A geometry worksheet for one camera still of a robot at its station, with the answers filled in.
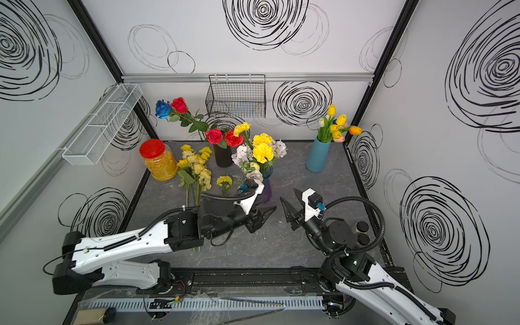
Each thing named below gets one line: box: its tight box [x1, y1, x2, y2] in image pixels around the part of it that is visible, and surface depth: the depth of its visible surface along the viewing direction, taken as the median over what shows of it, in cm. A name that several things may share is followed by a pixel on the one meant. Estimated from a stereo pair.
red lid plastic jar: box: [139, 138, 179, 182], surface depth 98 cm
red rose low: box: [205, 128, 223, 145], surface depth 71 cm
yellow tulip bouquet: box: [317, 104, 363, 143], surface depth 82 cm
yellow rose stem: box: [181, 150, 212, 204], surface depth 101 cm
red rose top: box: [169, 97, 210, 133], surface depth 77 cm
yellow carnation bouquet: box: [231, 121, 288, 183], surface depth 74 cm
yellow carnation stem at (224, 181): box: [215, 175, 233, 197], surface depth 101 cm
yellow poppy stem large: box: [193, 146, 213, 207], surface depth 101 cm
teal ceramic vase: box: [306, 135, 332, 173], surface depth 98 cm
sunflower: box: [177, 159, 195, 189], surface depth 103 cm
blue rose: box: [155, 98, 172, 120], surface depth 74 cm
